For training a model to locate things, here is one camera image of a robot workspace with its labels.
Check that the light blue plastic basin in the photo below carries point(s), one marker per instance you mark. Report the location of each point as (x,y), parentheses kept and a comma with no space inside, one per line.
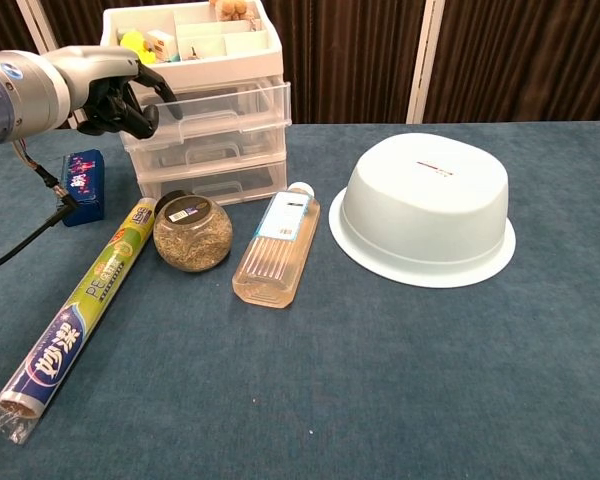
(420,215)

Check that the white plastic drawer organizer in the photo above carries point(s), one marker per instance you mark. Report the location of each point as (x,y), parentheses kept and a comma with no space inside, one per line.
(220,65)

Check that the dark blue printed carton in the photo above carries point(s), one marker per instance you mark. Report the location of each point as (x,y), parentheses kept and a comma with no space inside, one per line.
(87,180)

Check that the yellow rubber duck toy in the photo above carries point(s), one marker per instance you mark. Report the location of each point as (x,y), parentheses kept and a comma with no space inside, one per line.
(139,44)

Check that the cling film roll in wrapper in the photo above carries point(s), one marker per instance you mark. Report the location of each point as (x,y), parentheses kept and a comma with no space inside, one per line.
(80,310)

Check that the round glass jar black lid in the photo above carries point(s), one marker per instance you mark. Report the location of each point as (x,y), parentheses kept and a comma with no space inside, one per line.
(192,240)

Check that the clear plastic drawer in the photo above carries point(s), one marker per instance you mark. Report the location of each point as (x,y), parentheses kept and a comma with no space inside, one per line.
(260,145)
(260,180)

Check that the small white carton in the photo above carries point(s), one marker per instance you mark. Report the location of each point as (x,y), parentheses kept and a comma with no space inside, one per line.
(162,44)

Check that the dark brown pleated curtain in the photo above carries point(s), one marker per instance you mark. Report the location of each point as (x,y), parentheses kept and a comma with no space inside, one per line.
(340,55)

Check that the small dark metal trinket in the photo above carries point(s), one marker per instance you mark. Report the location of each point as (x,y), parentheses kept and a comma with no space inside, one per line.
(194,52)

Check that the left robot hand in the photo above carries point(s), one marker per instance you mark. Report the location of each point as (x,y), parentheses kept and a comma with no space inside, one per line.
(97,70)

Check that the teal table cloth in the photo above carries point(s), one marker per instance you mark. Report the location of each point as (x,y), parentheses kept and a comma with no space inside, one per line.
(330,375)

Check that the brown plush toy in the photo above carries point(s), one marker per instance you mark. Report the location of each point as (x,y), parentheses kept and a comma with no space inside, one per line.
(230,8)

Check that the clear drawer holding white object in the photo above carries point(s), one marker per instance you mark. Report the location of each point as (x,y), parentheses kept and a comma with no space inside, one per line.
(230,112)

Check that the clear square bottle white cap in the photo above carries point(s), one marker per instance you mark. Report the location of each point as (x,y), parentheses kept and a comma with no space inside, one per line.
(275,250)

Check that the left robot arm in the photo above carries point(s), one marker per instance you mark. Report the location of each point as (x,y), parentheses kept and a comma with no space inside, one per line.
(15,95)

